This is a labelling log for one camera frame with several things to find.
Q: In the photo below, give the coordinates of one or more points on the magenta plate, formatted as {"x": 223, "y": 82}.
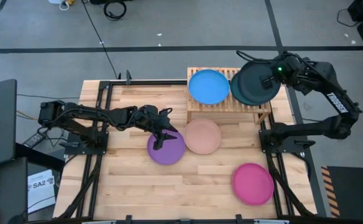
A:
{"x": 253, "y": 184}

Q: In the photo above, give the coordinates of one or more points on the black power adapter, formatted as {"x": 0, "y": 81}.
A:
{"x": 34, "y": 140}

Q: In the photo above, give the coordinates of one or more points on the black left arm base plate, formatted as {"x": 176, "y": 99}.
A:
{"x": 82, "y": 149}

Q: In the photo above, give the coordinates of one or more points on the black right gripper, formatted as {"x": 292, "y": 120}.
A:
{"x": 282, "y": 73}

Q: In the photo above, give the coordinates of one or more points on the wooden slatted shelf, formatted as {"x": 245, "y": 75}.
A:
{"x": 228, "y": 109}

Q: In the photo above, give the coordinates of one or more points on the teal plate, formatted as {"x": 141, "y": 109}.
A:
{"x": 235, "y": 90}

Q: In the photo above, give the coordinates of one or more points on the black aluminium table frame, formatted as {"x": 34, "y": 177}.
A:
{"x": 150, "y": 82}

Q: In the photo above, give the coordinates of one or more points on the black table clamp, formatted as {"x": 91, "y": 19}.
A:
{"x": 128, "y": 219}
{"x": 127, "y": 76}
{"x": 238, "y": 219}

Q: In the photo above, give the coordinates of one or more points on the dark grey plate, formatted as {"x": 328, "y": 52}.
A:
{"x": 253, "y": 90}

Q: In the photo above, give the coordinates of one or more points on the white object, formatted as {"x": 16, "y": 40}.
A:
{"x": 55, "y": 1}

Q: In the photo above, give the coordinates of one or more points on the black desk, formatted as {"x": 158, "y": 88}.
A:
{"x": 10, "y": 193}

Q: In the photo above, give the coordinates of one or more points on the purple plate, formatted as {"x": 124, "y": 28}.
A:
{"x": 172, "y": 154}

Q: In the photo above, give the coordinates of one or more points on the salmon pink plate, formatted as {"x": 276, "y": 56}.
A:
{"x": 202, "y": 136}

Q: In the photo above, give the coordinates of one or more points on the blue plate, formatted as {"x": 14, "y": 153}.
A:
{"x": 209, "y": 87}

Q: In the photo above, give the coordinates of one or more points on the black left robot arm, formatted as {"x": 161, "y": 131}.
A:
{"x": 85, "y": 112}

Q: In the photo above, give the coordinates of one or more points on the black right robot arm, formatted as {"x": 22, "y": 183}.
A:
{"x": 337, "y": 102}

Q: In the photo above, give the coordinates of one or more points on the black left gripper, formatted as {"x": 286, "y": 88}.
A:
{"x": 150, "y": 119}

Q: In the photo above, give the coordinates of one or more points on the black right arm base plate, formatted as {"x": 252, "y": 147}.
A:
{"x": 293, "y": 146}

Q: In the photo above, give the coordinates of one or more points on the white printed paper sheet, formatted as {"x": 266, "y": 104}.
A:
{"x": 41, "y": 196}

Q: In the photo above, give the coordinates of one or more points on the black hazard-striped mat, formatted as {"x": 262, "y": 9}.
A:
{"x": 352, "y": 193}

